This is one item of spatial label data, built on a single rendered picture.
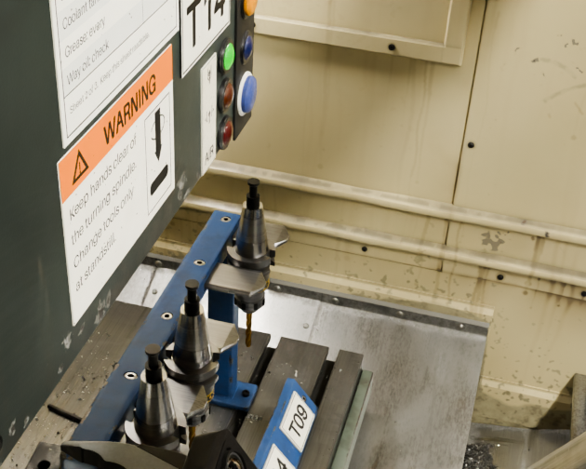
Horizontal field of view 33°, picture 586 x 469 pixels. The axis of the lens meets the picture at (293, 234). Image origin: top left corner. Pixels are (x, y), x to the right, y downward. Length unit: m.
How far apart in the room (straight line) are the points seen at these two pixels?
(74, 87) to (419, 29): 1.05
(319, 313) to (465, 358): 0.27
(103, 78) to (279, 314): 1.29
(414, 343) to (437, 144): 0.38
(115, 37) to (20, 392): 0.19
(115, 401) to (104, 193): 0.53
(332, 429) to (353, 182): 0.42
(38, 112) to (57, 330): 0.13
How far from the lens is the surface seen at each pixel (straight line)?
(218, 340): 1.16
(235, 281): 1.24
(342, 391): 1.56
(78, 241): 0.55
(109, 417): 1.06
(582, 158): 1.59
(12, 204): 0.47
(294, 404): 1.46
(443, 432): 1.71
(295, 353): 1.62
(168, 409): 1.02
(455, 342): 1.78
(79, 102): 0.52
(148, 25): 0.59
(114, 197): 0.58
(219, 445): 0.64
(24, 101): 0.47
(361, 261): 1.75
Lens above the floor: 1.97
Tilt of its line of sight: 35 degrees down
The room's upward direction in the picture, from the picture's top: 4 degrees clockwise
